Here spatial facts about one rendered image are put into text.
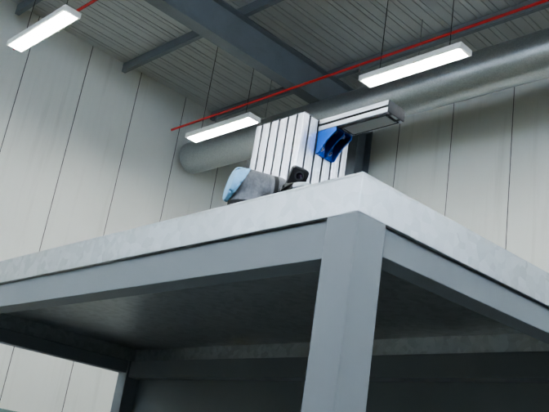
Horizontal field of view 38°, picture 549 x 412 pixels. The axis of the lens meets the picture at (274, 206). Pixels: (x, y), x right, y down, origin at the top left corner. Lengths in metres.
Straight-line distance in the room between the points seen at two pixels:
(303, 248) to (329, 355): 0.12
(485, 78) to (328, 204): 9.35
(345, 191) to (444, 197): 11.00
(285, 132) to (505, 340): 1.68
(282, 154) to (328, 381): 2.15
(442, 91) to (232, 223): 9.58
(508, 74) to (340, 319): 9.32
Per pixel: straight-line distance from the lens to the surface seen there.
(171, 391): 1.94
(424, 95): 10.55
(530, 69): 9.86
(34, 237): 12.47
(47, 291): 1.23
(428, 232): 0.82
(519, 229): 10.91
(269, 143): 2.90
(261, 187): 2.42
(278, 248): 0.81
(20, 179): 12.50
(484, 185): 11.46
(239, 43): 11.54
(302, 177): 2.03
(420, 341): 1.43
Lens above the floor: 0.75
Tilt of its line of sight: 20 degrees up
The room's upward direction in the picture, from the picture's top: 9 degrees clockwise
